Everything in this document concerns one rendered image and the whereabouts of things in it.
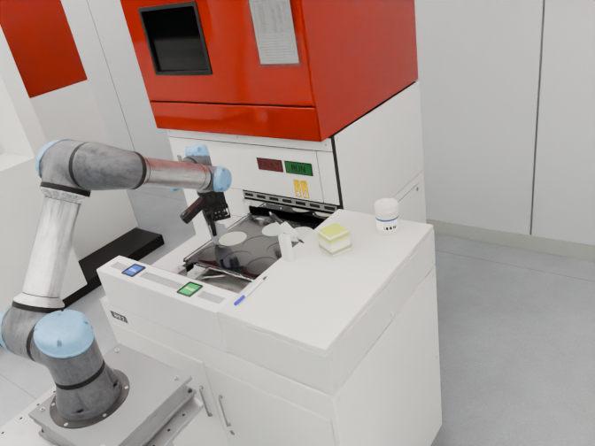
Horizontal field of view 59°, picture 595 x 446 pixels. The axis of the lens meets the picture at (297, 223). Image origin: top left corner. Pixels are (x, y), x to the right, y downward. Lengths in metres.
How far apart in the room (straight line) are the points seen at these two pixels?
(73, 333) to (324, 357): 0.56
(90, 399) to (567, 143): 2.53
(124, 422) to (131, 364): 0.20
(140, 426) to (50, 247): 0.47
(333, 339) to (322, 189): 0.71
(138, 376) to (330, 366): 0.50
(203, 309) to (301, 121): 0.67
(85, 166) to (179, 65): 0.81
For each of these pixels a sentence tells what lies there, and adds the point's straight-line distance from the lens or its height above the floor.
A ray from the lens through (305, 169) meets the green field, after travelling 1.82.
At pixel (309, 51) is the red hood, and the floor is 1.50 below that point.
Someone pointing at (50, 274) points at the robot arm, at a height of 1.18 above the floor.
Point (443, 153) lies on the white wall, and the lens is 3.28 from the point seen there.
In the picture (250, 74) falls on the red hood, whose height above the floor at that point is 1.44.
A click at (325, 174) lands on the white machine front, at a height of 1.09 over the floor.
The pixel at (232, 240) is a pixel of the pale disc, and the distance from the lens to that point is 1.87.
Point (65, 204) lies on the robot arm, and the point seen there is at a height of 1.32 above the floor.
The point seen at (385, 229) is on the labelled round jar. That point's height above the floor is 0.99.
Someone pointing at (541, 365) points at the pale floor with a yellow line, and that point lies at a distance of 2.61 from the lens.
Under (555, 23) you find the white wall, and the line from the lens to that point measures 2.92.
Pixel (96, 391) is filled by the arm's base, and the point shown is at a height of 0.94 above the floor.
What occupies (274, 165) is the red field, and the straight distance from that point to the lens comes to 1.90.
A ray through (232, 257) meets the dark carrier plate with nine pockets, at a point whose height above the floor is 0.90.
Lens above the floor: 1.77
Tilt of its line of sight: 27 degrees down
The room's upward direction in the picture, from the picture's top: 10 degrees counter-clockwise
